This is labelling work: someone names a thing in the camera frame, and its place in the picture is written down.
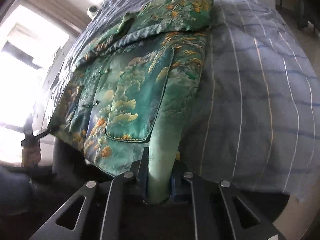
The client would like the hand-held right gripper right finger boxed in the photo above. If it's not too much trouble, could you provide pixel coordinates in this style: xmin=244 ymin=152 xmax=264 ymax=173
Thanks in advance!
xmin=172 ymin=161 xmax=285 ymax=240

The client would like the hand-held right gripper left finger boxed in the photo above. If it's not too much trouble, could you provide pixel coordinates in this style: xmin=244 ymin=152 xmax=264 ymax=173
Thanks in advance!
xmin=30 ymin=160 xmax=148 ymax=240

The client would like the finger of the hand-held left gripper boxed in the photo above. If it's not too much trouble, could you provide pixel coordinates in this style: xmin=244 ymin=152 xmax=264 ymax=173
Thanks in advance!
xmin=34 ymin=127 xmax=54 ymax=139

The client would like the green brocade jacket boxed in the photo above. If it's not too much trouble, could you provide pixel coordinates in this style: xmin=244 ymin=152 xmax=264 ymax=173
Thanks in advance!
xmin=47 ymin=0 xmax=214 ymax=204

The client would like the person's left hand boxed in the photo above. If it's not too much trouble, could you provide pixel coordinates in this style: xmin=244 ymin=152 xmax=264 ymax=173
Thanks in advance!
xmin=20 ymin=144 xmax=42 ymax=168

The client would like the blue checked duvet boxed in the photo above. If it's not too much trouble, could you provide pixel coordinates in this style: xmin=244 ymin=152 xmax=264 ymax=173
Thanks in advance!
xmin=49 ymin=0 xmax=319 ymax=200

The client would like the brown curtain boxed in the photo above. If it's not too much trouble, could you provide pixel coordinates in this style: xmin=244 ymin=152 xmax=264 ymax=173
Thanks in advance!
xmin=24 ymin=0 xmax=93 ymax=33

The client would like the small white fan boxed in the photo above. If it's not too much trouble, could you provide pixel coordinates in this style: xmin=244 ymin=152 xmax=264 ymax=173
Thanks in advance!
xmin=86 ymin=6 xmax=99 ymax=19

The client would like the wooden chair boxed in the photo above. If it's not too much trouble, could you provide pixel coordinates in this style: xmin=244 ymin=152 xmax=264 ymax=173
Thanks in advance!
xmin=272 ymin=0 xmax=317 ymax=29

